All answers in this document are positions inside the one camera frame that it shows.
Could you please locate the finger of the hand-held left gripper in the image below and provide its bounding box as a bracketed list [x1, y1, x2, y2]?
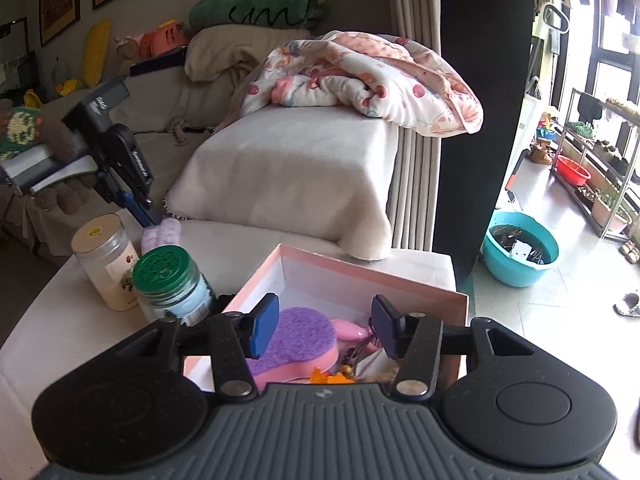
[125, 190, 163, 228]

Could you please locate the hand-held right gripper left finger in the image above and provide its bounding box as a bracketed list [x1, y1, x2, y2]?
[135, 292, 280, 401]

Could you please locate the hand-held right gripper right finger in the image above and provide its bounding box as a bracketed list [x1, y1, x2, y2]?
[370, 294, 538, 401]

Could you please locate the lavender fluffy item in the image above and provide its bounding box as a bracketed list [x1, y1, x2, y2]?
[140, 217, 182, 256]

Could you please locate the pink soft toy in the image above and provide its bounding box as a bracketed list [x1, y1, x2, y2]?
[335, 317, 381, 361]

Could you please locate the purple and pink sponge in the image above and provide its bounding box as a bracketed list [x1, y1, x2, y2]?
[247, 307, 343, 390]

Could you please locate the brown fluffy item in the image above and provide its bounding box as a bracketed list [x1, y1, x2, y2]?
[350, 360, 401, 386]

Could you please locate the orange soft item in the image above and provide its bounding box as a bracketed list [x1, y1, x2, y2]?
[309, 367, 356, 386]

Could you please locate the dark beaded charm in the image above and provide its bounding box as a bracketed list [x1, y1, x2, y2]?
[339, 342, 368, 378]

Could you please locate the clear jar beige lid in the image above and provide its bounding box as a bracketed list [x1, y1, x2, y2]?
[71, 214, 142, 312]

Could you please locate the beige sofa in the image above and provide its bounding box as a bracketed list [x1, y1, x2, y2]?
[30, 67, 456, 291]

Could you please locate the yellow plush toy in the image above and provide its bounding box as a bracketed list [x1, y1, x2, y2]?
[80, 19, 112, 88]

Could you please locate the glass jar green lid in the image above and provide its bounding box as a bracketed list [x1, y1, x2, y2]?
[132, 246, 217, 325]

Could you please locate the small brown plush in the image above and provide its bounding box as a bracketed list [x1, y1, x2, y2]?
[115, 35, 143, 63]

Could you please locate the brown teddy bear green sweater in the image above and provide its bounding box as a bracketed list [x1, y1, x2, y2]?
[0, 100, 103, 218]

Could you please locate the dark flat box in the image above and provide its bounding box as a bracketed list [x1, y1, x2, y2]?
[129, 46, 190, 77]

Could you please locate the black framed panel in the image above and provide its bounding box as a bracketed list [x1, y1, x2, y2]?
[0, 17, 31, 96]

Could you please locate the beige pillow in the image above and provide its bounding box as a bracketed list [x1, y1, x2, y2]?
[185, 24, 313, 83]

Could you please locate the teal plastic basin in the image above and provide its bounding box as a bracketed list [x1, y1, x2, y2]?
[481, 211, 560, 288]

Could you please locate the beige curtain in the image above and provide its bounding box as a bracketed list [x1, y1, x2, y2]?
[387, 0, 443, 251]

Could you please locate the green plush cushion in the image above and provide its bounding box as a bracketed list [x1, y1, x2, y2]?
[187, 0, 331, 38]

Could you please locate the red plastic basin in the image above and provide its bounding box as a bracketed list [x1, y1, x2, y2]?
[556, 155, 592, 187]

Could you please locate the grey slipper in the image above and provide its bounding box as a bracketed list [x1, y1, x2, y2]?
[614, 291, 640, 317]

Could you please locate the floral printed blanket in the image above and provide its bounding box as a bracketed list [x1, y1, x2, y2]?
[220, 30, 485, 138]

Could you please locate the white bag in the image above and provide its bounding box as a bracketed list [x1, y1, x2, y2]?
[517, 77, 543, 153]

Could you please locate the potted plant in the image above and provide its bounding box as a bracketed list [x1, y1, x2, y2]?
[592, 185, 633, 233]

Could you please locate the metal shelf rack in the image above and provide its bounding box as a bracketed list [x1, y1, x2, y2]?
[550, 87, 640, 243]

